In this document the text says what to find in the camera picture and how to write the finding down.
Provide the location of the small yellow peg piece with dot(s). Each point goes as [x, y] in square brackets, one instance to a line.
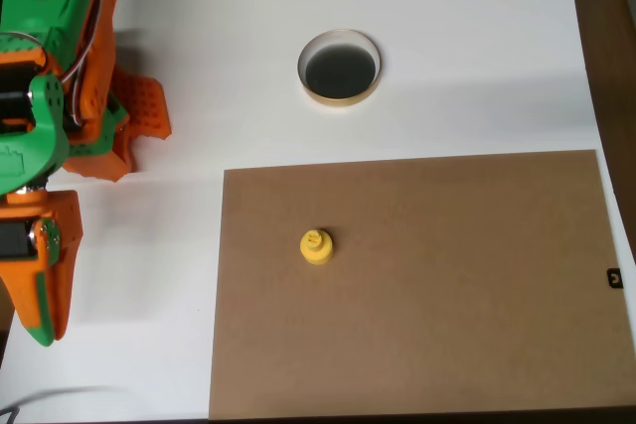
[316, 249]

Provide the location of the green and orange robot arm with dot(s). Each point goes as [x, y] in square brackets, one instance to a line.
[35, 136]

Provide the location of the round dish with dark bottom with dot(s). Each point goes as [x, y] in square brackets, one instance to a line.
[341, 71]

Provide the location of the brown cardboard sheet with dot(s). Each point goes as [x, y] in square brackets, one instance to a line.
[422, 295]

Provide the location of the large white base sheet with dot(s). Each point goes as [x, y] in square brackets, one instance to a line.
[447, 7]

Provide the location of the small black tag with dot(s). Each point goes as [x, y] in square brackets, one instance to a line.
[614, 278]

